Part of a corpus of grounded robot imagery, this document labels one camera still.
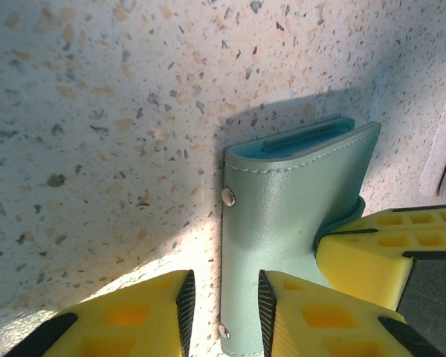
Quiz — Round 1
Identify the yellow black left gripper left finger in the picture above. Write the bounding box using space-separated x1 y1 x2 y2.
13 269 197 357

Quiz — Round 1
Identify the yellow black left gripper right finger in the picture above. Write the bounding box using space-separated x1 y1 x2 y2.
257 269 446 357

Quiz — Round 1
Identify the green leather card holder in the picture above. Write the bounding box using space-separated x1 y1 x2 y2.
221 117 383 357

